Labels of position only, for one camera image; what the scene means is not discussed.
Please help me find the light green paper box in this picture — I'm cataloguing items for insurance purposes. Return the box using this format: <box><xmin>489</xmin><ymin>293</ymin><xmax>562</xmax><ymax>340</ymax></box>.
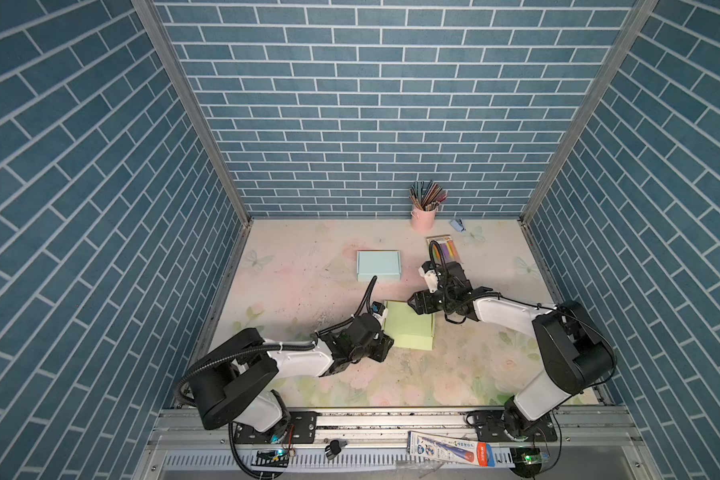
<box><xmin>383</xmin><ymin>301</ymin><xmax>435</xmax><ymax>351</ymax></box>

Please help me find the light blue paper box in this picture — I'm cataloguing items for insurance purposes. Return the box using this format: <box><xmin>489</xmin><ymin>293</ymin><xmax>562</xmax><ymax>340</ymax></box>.
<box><xmin>356</xmin><ymin>250</ymin><xmax>402</xmax><ymax>282</ymax></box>

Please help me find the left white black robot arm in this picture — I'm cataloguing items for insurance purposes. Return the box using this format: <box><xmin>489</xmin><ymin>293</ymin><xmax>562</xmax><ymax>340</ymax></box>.
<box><xmin>173</xmin><ymin>313</ymin><xmax>394</xmax><ymax>437</ymax></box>

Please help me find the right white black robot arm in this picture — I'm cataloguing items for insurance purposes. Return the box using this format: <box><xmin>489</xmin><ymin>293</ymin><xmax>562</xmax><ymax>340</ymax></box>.
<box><xmin>407</xmin><ymin>260</ymin><xmax>617</xmax><ymax>427</ymax></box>

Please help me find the pack of coloured markers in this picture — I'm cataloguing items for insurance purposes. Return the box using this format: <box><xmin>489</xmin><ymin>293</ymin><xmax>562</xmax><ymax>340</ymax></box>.
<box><xmin>425</xmin><ymin>235</ymin><xmax>461</xmax><ymax>263</ymax></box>

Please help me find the pink pencil cup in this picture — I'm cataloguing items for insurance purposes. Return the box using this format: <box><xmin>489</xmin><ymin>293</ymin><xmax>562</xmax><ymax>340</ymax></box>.
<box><xmin>410</xmin><ymin>207</ymin><xmax>437</xmax><ymax>232</ymax></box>

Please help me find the coloured pencils bundle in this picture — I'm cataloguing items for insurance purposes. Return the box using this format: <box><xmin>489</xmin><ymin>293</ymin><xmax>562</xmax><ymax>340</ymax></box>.
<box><xmin>408</xmin><ymin>181</ymin><xmax>448</xmax><ymax>212</ymax></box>

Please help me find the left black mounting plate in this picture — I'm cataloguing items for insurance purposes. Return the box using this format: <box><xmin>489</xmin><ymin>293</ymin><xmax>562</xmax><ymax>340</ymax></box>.
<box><xmin>233</xmin><ymin>410</ymin><xmax>318</xmax><ymax>444</ymax></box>

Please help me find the black mounting plate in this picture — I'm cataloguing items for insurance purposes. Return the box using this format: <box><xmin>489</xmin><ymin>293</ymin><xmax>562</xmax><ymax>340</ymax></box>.
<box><xmin>233</xmin><ymin>410</ymin><xmax>318</xmax><ymax>444</ymax></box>
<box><xmin>465</xmin><ymin>409</ymin><xmax>559</xmax><ymax>443</ymax></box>

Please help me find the small black knob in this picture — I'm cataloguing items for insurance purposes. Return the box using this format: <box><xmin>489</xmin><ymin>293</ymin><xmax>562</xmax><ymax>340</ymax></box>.
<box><xmin>325</xmin><ymin>439</ymin><xmax>343</xmax><ymax>461</ymax></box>

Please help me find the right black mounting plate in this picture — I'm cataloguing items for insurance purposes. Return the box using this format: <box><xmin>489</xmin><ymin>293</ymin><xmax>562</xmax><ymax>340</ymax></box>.
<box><xmin>465</xmin><ymin>409</ymin><xmax>559</xmax><ymax>443</ymax></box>

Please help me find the white red blue package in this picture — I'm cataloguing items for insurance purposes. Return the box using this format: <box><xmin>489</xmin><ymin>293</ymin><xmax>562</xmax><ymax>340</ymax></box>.
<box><xmin>407</xmin><ymin>431</ymin><xmax>495</xmax><ymax>467</ymax></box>

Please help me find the left green circuit board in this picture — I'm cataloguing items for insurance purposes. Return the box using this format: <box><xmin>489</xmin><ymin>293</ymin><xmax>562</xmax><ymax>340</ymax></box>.
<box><xmin>251</xmin><ymin>448</ymin><xmax>291</xmax><ymax>470</ymax></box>

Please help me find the right green lit device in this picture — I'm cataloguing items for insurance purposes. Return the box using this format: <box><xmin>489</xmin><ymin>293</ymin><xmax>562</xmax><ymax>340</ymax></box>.
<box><xmin>510</xmin><ymin>447</ymin><xmax>545</xmax><ymax>479</ymax></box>

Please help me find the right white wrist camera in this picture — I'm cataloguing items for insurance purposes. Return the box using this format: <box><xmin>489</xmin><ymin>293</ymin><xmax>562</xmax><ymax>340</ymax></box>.
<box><xmin>418</xmin><ymin>262</ymin><xmax>439</xmax><ymax>293</ymax></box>

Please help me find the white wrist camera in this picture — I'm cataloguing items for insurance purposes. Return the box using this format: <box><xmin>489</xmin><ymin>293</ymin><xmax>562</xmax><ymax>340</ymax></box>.
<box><xmin>418</xmin><ymin>262</ymin><xmax>439</xmax><ymax>293</ymax></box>
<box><xmin>369</xmin><ymin>301</ymin><xmax>388</xmax><ymax>327</ymax></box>

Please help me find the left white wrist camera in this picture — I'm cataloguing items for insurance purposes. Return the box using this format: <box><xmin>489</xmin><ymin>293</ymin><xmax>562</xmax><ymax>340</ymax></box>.
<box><xmin>369</xmin><ymin>301</ymin><xmax>388</xmax><ymax>327</ymax></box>

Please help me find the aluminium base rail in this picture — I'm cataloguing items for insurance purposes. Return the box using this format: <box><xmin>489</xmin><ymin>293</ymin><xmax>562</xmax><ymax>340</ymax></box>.
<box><xmin>134</xmin><ymin>405</ymin><xmax>659</xmax><ymax>479</ymax></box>

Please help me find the right black cable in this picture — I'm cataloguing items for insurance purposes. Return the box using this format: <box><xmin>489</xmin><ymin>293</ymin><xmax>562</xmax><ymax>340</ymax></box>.
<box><xmin>428</xmin><ymin>239</ymin><xmax>618</xmax><ymax>391</ymax></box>

